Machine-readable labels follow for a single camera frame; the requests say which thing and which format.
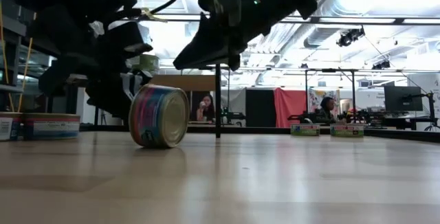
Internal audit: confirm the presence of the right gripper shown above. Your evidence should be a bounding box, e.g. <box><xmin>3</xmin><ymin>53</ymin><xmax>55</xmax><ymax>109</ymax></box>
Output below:
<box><xmin>173</xmin><ymin>0</ymin><xmax>312</xmax><ymax>72</ymax></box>

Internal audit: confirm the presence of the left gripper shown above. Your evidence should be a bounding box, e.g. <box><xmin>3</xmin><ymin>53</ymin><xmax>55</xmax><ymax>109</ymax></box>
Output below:
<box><xmin>34</xmin><ymin>10</ymin><xmax>154</xmax><ymax>119</ymax></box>

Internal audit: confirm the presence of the blue pink label seafood can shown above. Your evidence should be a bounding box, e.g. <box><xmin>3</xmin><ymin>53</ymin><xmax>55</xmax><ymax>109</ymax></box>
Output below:
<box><xmin>23</xmin><ymin>113</ymin><xmax>81</xmax><ymax>140</ymax></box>
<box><xmin>129</xmin><ymin>83</ymin><xmax>190</xmax><ymax>149</ymax></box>
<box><xmin>0</xmin><ymin>112</ymin><xmax>23</xmax><ymax>142</ymax></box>

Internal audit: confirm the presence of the wooden shelf with black legs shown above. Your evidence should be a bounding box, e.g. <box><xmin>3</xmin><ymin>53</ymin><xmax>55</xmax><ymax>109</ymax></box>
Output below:
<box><xmin>47</xmin><ymin>60</ymin><xmax>223</xmax><ymax>139</ymax></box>

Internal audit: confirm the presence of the person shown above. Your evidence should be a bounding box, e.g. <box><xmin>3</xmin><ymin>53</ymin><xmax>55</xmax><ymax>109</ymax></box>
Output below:
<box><xmin>196</xmin><ymin>94</ymin><xmax>217</xmax><ymax>122</ymax></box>
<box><xmin>315</xmin><ymin>96</ymin><xmax>337</xmax><ymax>124</ymax></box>

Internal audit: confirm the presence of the black upright panel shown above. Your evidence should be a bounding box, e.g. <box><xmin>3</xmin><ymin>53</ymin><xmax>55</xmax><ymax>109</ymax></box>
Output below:
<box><xmin>245</xmin><ymin>87</ymin><xmax>275</xmax><ymax>128</ymax></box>

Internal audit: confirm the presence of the red hanging cloth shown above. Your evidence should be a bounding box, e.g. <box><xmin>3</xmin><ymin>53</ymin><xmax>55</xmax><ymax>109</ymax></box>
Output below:
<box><xmin>274</xmin><ymin>87</ymin><xmax>310</xmax><ymax>128</ymax></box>

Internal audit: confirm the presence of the grey side desk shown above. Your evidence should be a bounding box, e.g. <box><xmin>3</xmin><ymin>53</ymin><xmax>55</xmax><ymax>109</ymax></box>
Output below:
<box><xmin>0</xmin><ymin>83</ymin><xmax>25</xmax><ymax>93</ymax></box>

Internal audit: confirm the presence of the black track spotlight cluster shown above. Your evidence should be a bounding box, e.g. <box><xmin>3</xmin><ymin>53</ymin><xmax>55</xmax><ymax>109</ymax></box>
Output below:
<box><xmin>336</xmin><ymin>27</ymin><xmax>366</xmax><ymax>48</ymax></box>

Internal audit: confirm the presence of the long ceiling light strip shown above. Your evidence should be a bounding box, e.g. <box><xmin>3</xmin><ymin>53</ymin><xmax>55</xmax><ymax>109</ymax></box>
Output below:
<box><xmin>151</xmin><ymin>12</ymin><xmax>440</xmax><ymax>25</ymax></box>

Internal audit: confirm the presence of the small black track spotlight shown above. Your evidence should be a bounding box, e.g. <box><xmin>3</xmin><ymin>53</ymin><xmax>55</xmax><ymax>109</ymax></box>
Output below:
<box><xmin>372</xmin><ymin>60</ymin><xmax>392</xmax><ymax>70</ymax></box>

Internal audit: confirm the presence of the dark background computer monitor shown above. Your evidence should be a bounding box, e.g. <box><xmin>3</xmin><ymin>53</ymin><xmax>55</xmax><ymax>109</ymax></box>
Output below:
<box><xmin>384</xmin><ymin>85</ymin><xmax>424</xmax><ymax>112</ymax></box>

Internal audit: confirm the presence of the cluttered black background desk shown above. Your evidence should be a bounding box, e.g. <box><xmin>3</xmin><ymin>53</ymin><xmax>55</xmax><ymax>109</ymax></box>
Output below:
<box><xmin>338</xmin><ymin>113</ymin><xmax>439</xmax><ymax>131</ymax></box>

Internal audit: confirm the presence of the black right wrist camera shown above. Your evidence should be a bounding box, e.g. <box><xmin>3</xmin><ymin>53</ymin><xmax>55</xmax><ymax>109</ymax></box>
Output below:
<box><xmin>195</xmin><ymin>0</ymin><xmax>242</xmax><ymax>26</ymax></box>

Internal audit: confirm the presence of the yellow cable tag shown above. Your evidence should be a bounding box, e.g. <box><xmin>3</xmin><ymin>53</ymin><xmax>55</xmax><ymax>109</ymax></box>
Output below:
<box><xmin>140</xmin><ymin>7</ymin><xmax>168</xmax><ymax>23</ymax></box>

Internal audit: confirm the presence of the black metal frame pole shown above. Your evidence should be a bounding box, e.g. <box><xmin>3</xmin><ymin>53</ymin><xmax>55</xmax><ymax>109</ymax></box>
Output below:
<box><xmin>78</xmin><ymin>123</ymin><xmax>440</xmax><ymax>143</ymax></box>

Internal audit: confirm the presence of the yellow cable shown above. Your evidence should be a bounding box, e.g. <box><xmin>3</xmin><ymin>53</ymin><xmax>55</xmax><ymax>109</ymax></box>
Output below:
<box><xmin>0</xmin><ymin>2</ymin><xmax>37</xmax><ymax>112</ymax></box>

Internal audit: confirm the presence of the colourful wall poster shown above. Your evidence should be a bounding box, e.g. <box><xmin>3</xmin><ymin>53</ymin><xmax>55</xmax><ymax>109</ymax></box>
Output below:
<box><xmin>308</xmin><ymin>88</ymin><xmax>341</xmax><ymax>115</ymax></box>

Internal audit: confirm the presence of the black background gantry frame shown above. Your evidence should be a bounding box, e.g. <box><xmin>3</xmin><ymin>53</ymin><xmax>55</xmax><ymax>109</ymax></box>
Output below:
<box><xmin>304</xmin><ymin>67</ymin><xmax>358</xmax><ymax>125</ymax></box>

